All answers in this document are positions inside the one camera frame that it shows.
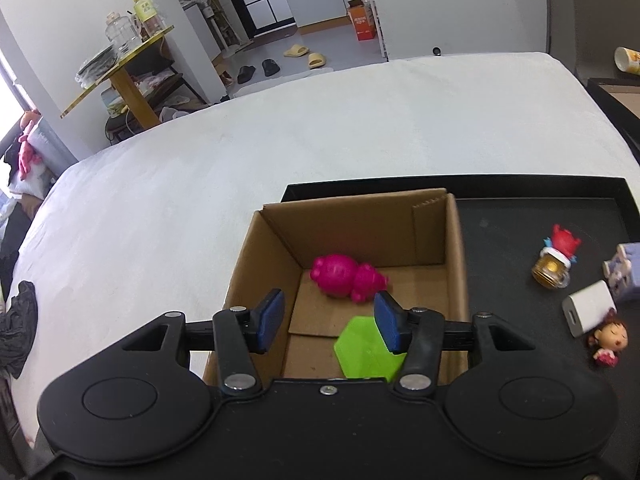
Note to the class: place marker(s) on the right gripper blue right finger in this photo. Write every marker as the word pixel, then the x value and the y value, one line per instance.
pixel 392 322

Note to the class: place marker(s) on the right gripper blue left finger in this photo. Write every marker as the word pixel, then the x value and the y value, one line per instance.
pixel 266 320

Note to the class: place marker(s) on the pink dinosaur costume figurine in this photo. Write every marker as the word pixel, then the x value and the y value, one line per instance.
pixel 341 276

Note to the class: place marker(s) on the brown cardboard box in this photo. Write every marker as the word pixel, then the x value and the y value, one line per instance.
pixel 414 238

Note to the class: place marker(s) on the red figure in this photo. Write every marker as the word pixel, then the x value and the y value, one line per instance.
pixel 556 258

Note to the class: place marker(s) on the white usb charger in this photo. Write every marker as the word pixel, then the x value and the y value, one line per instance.
pixel 586 309

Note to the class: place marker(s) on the brown hair girl figurine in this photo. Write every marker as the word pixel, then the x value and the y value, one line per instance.
pixel 608 340

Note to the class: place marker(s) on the lavender cube plug adapter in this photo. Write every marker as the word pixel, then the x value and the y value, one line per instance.
pixel 622 273

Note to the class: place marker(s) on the green hexagonal cup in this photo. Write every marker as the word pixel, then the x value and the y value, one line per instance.
pixel 362 354

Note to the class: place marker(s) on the black tray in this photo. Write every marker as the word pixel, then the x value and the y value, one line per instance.
pixel 530 241

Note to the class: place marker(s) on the black slipper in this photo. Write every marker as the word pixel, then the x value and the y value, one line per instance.
pixel 245 74
pixel 270 67

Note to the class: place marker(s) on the black cloth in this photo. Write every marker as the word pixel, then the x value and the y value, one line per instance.
pixel 18 329

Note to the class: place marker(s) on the yellow slipper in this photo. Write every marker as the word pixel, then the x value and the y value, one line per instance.
pixel 316 60
pixel 296 51

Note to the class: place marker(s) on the round yellow edged table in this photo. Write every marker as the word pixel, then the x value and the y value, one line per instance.
pixel 123 83

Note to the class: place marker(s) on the orange carton box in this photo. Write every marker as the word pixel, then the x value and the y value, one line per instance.
pixel 362 20

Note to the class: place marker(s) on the yellow label bottle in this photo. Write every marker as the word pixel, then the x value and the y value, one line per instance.
pixel 148 16

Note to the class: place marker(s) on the glass jar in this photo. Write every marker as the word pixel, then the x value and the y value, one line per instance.
pixel 122 34

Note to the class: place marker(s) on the stacked paper cups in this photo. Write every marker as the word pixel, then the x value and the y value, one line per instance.
pixel 627 60

